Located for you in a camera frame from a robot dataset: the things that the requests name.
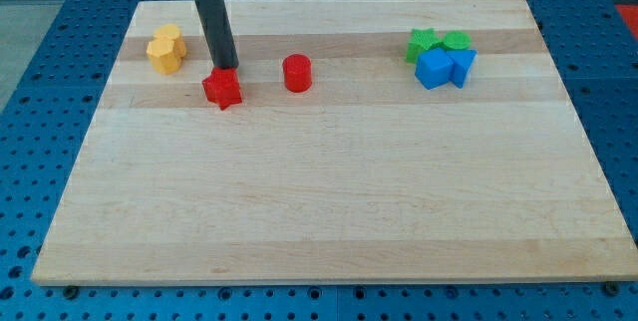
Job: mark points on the red star block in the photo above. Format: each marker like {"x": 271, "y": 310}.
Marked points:
{"x": 222, "y": 88}

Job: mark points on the red cylinder block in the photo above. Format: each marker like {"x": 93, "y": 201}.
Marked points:
{"x": 297, "y": 72}

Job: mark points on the yellow hexagon block rear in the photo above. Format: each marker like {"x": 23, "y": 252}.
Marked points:
{"x": 173, "y": 33}

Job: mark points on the blue triangle block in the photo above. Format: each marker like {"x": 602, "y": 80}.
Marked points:
{"x": 462, "y": 63}

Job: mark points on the blue cube block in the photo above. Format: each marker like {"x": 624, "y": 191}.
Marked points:
{"x": 433, "y": 68}

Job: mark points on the yellow hexagon block front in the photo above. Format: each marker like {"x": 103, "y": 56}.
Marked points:
{"x": 164, "y": 56}

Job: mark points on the yellow hexagon block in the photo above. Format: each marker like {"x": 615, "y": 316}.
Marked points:
{"x": 173, "y": 33}
{"x": 164, "y": 56}

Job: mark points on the green star block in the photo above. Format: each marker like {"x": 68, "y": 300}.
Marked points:
{"x": 421, "y": 41}

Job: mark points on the green cylinder block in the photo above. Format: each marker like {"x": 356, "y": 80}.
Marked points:
{"x": 456, "y": 41}

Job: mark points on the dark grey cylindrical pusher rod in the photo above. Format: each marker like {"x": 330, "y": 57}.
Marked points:
{"x": 217, "y": 32}

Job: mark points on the light wooden board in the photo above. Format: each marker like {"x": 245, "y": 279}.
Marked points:
{"x": 366, "y": 177}

